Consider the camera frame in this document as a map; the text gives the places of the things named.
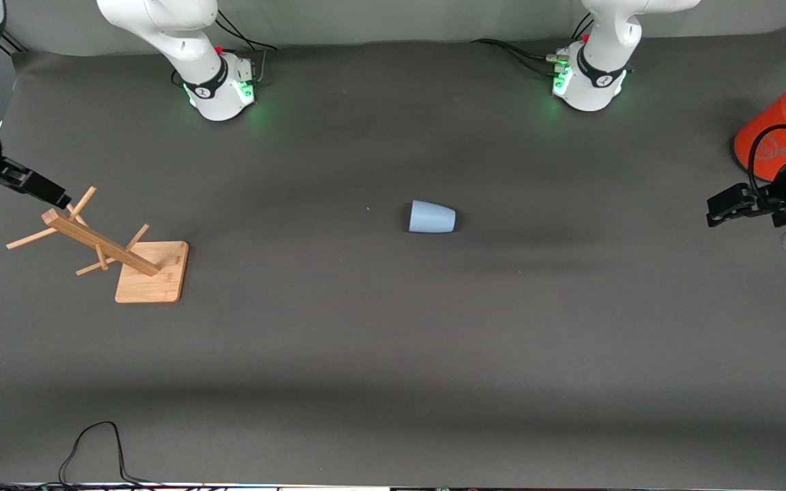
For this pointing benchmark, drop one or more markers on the light blue plastic cup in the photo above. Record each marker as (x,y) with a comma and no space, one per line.
(430,217)

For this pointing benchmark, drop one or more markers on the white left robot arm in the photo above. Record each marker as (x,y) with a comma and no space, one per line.
(598,61)

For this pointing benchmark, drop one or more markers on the wooden cup rack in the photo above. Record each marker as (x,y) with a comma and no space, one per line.
(151,276)

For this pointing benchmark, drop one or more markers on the orange cylinder with grey lid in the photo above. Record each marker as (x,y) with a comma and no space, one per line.
(772,140)

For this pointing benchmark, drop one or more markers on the dark grey table mat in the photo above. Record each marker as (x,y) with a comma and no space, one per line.
(393,341)

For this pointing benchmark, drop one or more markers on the black metal frame rail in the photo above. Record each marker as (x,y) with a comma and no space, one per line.
(12,45)

